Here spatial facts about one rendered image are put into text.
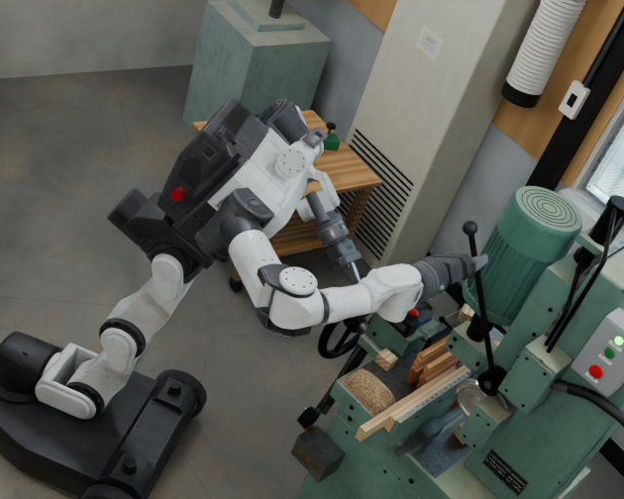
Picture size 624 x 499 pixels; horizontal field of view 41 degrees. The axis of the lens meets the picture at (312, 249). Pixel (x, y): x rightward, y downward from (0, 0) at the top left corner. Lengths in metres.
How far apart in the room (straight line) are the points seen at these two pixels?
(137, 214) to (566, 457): 1.22
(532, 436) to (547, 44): 1.72
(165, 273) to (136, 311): 0.23
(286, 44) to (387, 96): 0.63
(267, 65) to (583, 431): 2.64
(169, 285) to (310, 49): 2.23
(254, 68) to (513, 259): 2.37
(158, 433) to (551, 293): 1.44
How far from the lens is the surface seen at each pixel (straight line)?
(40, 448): 2.81
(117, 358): 2.52
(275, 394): 3.31
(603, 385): 1.88
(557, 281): 1.96
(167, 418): 2.89
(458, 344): 2.23
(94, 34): 4.81
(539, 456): 2.14
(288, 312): 1.67
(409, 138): 3.70
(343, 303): 1.70
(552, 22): 3.34
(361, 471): 2.41
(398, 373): 2.28
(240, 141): 2.00
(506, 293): 2.04
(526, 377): 1.94
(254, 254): 1.73
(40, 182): 4.04
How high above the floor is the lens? 2.45
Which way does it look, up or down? 38 degrees down
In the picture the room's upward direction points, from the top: 20 degrees clockwise
